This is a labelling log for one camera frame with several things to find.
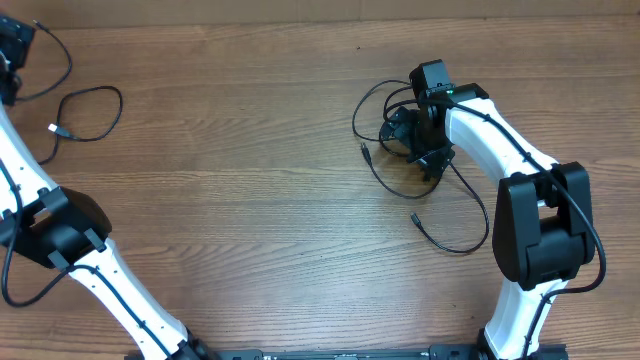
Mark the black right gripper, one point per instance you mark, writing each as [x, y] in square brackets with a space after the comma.
[435, 163]

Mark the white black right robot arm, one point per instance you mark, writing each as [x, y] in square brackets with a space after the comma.
[543, 226]

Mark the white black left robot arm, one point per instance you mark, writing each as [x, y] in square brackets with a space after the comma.
[66, 230]

